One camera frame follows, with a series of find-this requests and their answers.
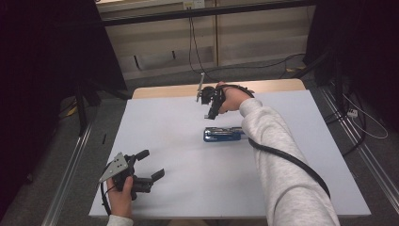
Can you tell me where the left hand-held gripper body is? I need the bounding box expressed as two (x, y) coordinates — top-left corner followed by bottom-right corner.
(99, 152), (154, 202)

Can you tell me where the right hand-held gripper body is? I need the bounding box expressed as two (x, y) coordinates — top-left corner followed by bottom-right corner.
(196, 72), (227, 109)

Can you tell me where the blue stapler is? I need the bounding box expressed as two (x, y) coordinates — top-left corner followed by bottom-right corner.
(202, 125), (246, 143)

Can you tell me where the person's right hand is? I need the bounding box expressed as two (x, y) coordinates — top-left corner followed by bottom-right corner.
(215, 81), (255, 115)

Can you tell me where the person's left hand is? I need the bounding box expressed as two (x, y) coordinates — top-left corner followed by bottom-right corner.
(105, 175), (135, 218)

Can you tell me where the white table mat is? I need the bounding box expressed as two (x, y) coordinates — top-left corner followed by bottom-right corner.
(88, 89), (373, 219)

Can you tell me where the wooden table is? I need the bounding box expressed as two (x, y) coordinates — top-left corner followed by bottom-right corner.
(131, 77), (307, 100)

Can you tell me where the black metal stand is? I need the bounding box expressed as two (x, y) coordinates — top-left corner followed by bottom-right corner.
(73, 79), (102, 137)

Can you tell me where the black horizontal bar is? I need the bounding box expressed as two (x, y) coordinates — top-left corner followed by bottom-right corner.
(101, 0), (316, 28)

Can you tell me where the black curtain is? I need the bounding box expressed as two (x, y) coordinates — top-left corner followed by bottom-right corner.
(0, 0), (128, 220)
(304, 0), (399, 135)

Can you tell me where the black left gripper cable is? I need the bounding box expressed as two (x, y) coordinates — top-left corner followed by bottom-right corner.
(100, 181), (115, 217)

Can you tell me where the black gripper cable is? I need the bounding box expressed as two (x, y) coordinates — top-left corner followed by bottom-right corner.
(100, 181), (115, 217)
(215, 83), (331, 200)

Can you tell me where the aluminium floor rail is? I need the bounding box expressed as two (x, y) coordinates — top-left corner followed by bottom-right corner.
(40, 121), (94, 226)
(317, 84), (399, 215)

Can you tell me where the black hanging cable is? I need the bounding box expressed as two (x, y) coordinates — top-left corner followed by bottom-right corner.
(187, 16), (220, 83)

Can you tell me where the black floor cable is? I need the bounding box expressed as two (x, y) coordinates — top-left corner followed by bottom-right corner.
(215, 52), (307, 79)

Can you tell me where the white wall socket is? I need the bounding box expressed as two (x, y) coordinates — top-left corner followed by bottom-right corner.
(182, 0), (206, 10)

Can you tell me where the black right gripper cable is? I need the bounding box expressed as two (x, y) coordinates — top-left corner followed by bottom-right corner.
(215, 83), (331, 200)

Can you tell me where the black cable bundle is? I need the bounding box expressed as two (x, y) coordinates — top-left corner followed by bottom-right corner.
(324, 82), (369, 157)

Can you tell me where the white cable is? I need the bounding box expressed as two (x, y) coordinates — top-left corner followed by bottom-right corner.
(341, 93), (390, 140)

